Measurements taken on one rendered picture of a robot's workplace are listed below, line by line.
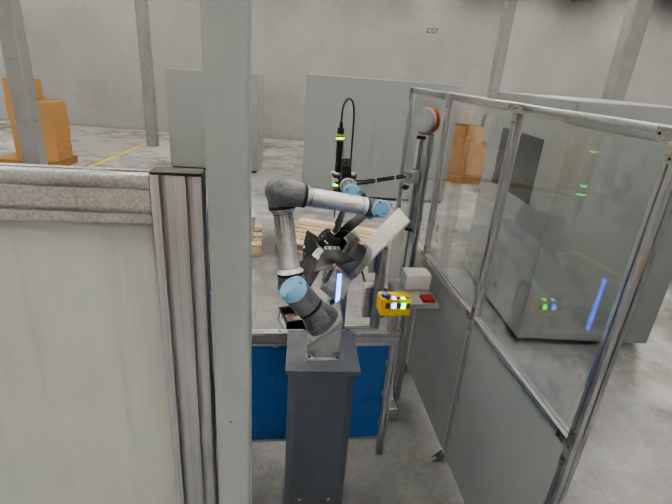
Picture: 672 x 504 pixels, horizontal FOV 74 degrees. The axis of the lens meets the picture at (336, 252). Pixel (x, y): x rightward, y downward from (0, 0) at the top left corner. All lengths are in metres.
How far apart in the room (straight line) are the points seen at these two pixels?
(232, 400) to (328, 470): 1.59
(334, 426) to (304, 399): 0.20
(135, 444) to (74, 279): 0.29
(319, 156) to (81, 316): 7.41
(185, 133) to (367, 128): 3.91
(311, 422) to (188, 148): 8.38
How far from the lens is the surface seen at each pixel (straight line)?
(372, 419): 2.78
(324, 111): 7.89
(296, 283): 1.79
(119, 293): 0.66
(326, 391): 1.94
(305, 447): 2.14
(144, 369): 0.72
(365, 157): 8.02
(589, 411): 1.75
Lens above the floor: 2.12
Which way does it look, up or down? 22 degrees down
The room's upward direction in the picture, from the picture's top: 4 degrees clockwise
